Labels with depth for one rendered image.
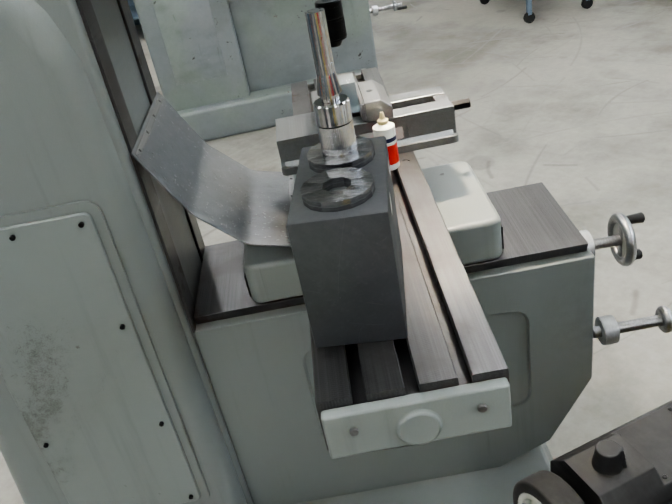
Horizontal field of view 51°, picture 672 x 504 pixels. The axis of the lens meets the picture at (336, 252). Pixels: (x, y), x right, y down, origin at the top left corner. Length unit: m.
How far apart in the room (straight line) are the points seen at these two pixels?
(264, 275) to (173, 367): 0.25
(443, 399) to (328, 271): 0.20
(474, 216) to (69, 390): 0.83
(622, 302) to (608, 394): 0.44
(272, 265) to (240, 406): 0.35
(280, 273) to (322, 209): 0.53
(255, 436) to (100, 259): 0.55
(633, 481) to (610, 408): 0.98
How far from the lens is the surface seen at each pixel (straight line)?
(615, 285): 2.63
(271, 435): 1.59
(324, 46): 0.89
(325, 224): 0.81
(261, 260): 1.35
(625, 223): 1.60
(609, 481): 1.21
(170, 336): 1.37
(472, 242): 1.36
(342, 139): 0.92
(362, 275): 0.85
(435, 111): 1.39
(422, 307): 0.96
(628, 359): 2.34
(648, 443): 1.29
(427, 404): 0.85
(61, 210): 1.26
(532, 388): 1.61
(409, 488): 1.73
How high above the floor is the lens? 1.54
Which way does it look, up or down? 31 degrees down
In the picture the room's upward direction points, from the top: 11 degrees counter-clockwise
